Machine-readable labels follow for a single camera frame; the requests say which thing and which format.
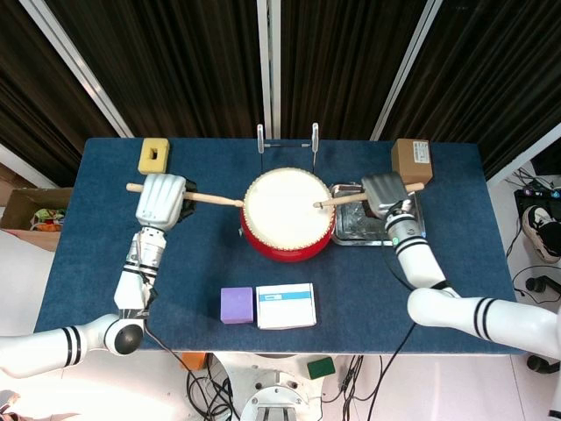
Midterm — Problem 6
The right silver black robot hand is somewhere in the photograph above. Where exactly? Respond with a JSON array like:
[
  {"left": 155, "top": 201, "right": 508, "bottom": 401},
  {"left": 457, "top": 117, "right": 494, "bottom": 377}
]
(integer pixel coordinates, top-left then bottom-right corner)
[{"left": 359, "top": 170, "right": 415, "bottom": 219}]

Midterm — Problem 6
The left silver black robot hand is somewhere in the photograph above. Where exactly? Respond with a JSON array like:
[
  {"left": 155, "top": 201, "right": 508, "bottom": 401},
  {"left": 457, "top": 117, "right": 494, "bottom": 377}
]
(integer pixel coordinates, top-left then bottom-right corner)
[{"left": 134, "top": 173, "right": 196, "bottom": 232}]

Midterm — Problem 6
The wooden drumstick with black ring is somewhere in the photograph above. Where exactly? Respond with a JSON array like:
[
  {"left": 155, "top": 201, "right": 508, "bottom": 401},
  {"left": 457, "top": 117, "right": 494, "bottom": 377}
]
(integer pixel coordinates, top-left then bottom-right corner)
[{"left": 312, "top": 182, "right": 425, "bottom": 209}]

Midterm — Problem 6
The plain wooden drumstick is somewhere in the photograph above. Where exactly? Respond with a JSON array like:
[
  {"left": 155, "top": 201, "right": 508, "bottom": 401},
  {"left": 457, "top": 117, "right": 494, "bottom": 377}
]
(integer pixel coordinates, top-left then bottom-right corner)
[{"left": 125, "top": 182, "right": 245, "bottom": 208}]

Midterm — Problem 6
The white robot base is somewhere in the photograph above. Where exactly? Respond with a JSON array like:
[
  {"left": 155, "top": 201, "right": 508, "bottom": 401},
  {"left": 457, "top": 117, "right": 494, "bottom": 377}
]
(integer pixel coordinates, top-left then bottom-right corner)
[{"left": 209, "top": 353, "right": 352, "bottom": 421}]

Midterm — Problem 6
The stainless steel tray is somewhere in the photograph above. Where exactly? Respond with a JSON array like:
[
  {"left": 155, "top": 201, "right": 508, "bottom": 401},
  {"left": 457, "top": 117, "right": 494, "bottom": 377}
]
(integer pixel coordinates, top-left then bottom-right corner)
[{"left": 328, "top": 182, "right": 427, "bottom": 247}]

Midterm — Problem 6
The red drum with white skin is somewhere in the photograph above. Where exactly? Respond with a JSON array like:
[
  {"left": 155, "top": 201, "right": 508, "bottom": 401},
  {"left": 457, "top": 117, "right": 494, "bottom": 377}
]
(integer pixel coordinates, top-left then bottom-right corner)
[{"left": 238, "top": 168, "right": 337, "bottom": 263}]

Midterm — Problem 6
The yellow sponge with rectangular hole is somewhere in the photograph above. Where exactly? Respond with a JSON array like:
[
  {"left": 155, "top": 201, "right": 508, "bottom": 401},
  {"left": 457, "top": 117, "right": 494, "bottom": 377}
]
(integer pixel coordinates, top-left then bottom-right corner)
[{"left": 137, "top": 138, "right": 171, "bottom": 177}]

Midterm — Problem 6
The brown cardboard box with label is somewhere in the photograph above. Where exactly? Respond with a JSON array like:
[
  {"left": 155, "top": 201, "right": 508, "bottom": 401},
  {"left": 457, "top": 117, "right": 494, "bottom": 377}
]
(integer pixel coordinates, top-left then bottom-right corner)
[{"left": 390, "top": 138, "right": 435, "bottom": 188}]

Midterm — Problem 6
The blue table cloth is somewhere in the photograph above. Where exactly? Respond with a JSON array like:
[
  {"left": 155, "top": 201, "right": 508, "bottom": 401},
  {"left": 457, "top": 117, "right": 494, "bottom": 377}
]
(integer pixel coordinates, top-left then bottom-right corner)
[{"left": 29, "top": 138, "right": 529, "bottom": 356}]

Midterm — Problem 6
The purple foam cube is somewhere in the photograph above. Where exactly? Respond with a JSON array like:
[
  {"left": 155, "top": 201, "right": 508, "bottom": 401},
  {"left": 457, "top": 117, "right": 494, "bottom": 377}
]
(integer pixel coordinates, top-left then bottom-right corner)
[{"left": 219, "top": 287, "right": 255, "bottom": 325}]

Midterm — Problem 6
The black computer case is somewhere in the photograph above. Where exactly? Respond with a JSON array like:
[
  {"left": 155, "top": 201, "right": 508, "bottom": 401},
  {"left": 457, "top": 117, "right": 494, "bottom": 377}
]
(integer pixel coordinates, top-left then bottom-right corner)
[{"left": 513, "top": 187, "right": 561, "bottom": 220}]

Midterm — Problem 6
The open cardboard box with clutter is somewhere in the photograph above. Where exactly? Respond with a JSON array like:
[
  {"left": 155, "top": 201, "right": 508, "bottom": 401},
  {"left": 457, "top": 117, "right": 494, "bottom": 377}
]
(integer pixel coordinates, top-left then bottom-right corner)
[{"left": 0, "top": 187, "right": 75, "bottom": 253}]

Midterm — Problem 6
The white Waveshare carton box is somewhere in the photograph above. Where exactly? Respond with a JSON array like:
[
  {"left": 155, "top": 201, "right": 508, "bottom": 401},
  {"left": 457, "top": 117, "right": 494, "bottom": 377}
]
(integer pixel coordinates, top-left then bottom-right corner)
[{"left": 255, "top": 282, "right": 318, "bottom": 331}]

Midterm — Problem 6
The black and white sneaker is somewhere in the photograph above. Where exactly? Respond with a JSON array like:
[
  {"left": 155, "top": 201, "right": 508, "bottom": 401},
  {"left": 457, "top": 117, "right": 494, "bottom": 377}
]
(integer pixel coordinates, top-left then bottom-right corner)
[{"left": 521, "top": 204, "right": 561, "bottom": 264}]

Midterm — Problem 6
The orange block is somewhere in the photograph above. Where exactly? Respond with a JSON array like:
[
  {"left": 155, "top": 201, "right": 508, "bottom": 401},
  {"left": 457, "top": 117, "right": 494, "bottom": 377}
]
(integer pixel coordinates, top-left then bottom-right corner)
[{"left": 180, "top": 352, "right": 208, "bottom": 371}]

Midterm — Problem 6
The black chair base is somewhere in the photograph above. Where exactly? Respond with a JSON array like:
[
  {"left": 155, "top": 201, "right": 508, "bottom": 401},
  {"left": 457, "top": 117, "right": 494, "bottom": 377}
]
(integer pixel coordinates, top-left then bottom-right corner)
[{"left": 525, "top": 275, "right": 561, "bottom": 374}]

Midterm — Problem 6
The green block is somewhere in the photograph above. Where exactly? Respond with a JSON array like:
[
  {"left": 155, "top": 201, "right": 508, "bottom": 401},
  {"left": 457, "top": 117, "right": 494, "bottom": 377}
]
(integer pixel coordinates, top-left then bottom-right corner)
[{"left": 306, "top": 356, "right": 337, "bottom": 381}]

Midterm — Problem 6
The white aluminium frame post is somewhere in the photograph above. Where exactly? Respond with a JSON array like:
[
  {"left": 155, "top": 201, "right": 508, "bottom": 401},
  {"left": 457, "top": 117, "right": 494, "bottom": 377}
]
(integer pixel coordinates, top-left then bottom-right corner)
[
  {"left": 19, "top": 0, "right": 135, "bottom": 139},
  {"left": 0, "top": 143, "right": 45, "bottom": 189},
  {"left": 370, "top": 0, "right": 444, "bottom": 141},
  {"left": 256, "top": 0, "right": 281, "bottom": 139},
  {"left": 486, "top": 122, "right": 561, "bottom": 188}
]

